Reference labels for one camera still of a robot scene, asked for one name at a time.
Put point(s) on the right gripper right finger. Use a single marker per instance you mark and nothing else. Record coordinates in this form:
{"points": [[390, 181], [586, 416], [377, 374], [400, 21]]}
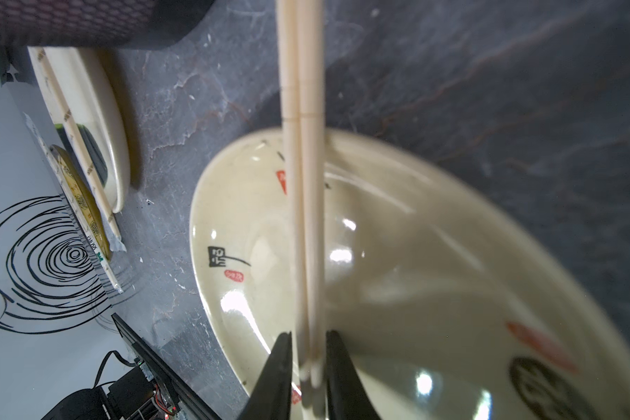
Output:
{"points": [[346, 396]]}

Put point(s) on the cream plate with red marks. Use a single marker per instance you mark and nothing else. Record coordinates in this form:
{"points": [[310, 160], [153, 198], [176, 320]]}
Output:
{"points": [[448, 309]]}

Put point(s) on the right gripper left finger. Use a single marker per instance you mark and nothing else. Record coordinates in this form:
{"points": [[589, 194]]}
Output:
{"points": [[272, 396]]}

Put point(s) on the yellow patterned plate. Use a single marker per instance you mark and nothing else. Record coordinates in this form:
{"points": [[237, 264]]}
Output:
{"points": [[83, 197]]}

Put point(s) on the cream plate with black patch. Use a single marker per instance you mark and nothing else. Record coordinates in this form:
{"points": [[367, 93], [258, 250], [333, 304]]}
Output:
{"points": [[88, 92]]}

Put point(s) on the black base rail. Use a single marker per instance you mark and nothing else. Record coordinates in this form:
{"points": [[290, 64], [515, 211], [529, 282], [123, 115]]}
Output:
{"points": [[171, 394]]}

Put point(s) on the black mesh trash bin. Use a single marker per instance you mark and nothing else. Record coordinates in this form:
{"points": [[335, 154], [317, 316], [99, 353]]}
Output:
{"points": [[131, 24]]}

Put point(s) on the chopsticks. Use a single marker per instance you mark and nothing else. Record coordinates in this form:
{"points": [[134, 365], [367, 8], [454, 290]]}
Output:
{"points": [[301, 54], [76, 140], [91, 241]]}

